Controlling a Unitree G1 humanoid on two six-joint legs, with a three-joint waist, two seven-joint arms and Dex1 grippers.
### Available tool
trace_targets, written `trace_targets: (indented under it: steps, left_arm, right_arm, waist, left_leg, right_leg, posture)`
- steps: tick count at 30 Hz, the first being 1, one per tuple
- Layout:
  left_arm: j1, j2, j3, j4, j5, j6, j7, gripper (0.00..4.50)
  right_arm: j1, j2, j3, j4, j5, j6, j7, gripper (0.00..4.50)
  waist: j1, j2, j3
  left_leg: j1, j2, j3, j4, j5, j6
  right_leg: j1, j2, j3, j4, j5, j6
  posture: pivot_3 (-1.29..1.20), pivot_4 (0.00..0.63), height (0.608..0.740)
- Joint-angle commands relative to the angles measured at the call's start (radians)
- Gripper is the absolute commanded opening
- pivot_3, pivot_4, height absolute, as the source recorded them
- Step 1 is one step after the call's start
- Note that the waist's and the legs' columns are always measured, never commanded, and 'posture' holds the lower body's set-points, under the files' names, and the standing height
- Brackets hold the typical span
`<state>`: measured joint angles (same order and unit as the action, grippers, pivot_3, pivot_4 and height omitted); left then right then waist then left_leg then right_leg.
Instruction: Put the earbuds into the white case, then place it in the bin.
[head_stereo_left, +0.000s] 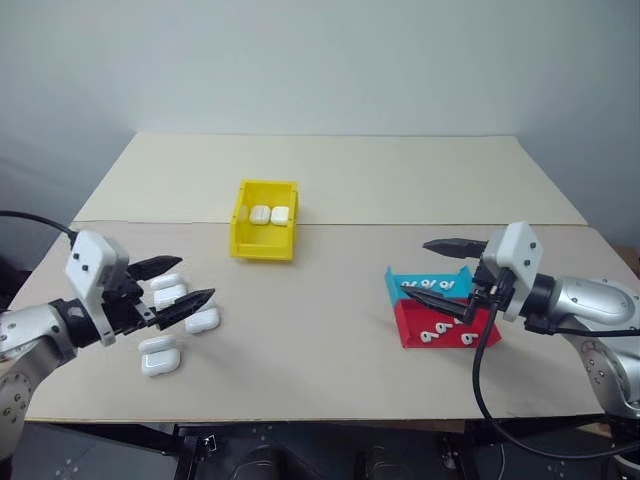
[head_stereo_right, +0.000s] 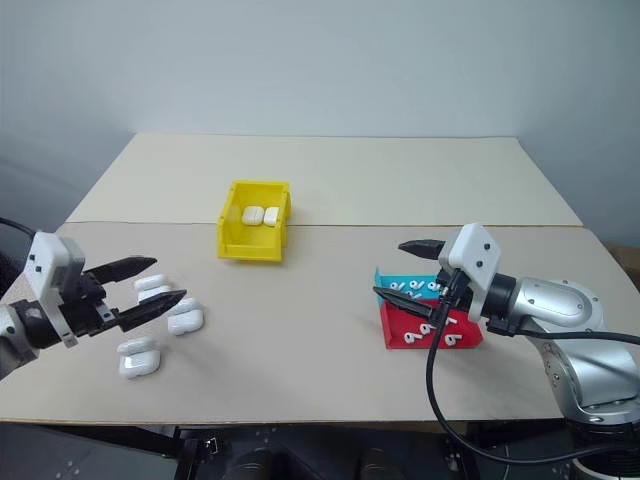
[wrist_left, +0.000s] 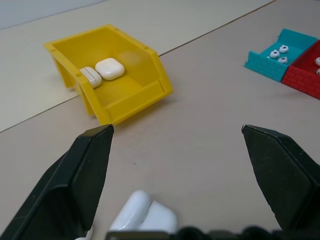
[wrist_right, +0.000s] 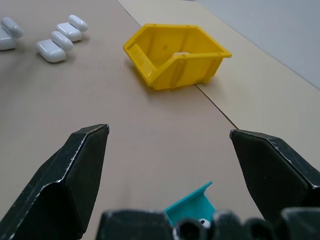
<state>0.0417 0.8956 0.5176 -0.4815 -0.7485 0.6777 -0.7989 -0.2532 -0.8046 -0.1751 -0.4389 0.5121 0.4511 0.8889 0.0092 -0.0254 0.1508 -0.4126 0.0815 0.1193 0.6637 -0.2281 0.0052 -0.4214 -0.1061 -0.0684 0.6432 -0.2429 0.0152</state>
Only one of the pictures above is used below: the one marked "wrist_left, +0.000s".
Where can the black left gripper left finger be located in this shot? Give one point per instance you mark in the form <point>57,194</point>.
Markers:
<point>67,185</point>

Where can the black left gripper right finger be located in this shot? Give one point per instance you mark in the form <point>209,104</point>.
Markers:
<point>282,175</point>

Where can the white earbud case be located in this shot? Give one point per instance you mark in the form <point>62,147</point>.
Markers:
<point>142,215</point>
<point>110,68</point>
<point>91,77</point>

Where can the yellow plastic bin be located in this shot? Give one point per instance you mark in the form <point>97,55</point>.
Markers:
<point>120,82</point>

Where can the red brick-pattern tray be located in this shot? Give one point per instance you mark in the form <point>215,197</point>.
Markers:
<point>306,70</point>

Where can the white earbud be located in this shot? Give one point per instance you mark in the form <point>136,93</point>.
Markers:
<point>317,61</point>
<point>274,54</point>
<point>318,72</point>
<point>283,48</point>
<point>282,60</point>

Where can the teal brick-pattern tray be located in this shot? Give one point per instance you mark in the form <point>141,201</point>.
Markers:
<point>277,60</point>

